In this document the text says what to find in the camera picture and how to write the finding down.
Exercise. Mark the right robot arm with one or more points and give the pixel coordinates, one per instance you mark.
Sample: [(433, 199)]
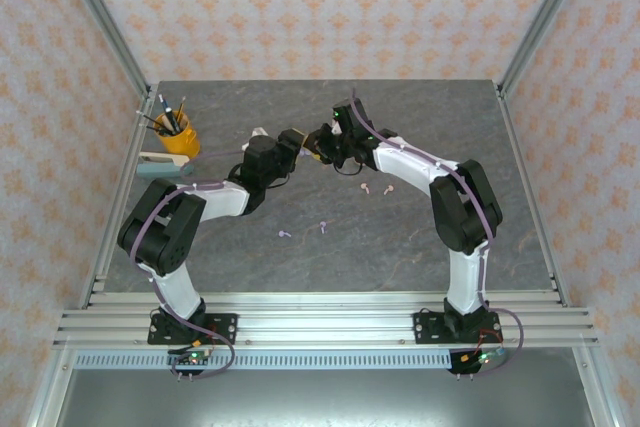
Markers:
[(465, 217)]

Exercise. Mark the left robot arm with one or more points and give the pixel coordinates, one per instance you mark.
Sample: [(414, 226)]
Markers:
[(165, 237)]

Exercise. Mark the orange pen cup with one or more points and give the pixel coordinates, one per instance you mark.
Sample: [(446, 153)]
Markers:
[(180, 142)]

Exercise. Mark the yellow pencil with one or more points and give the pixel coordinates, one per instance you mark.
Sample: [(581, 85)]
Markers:
[(181, 109)]

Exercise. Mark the silver tipped dark pen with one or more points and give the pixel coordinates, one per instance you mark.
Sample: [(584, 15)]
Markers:
[(172, 119)]

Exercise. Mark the black pen with white cap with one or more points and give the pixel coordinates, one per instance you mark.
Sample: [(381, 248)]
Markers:
[(165, 109)]

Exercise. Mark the teal and beige stapler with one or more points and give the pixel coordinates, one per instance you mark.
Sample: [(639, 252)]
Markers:
[(155, 171)]

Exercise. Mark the grey metal panel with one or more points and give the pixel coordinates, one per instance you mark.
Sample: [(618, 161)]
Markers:
[(325, 397)]

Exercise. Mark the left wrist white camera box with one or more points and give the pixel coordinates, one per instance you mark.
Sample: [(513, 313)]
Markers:
[(257, 132)]

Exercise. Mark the aluminium table side rail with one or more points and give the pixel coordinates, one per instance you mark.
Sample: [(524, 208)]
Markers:
[(517, 147), (129, 153)]

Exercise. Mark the aluminium table edge rail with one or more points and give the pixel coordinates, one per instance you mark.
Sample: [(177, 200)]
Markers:
[(325, 299)]

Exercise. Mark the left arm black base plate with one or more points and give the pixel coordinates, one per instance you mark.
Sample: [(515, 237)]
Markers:
[(225, 327)]

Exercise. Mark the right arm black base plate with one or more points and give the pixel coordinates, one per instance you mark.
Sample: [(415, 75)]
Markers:
[(425, 327)]

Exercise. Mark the aluminium frame post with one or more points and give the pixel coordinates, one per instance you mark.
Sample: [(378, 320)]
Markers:
[(106, 22), (541, 22)]

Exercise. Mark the aluminium frame leg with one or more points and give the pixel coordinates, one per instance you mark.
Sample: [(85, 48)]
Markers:
[(53, 387), (593, 387)]

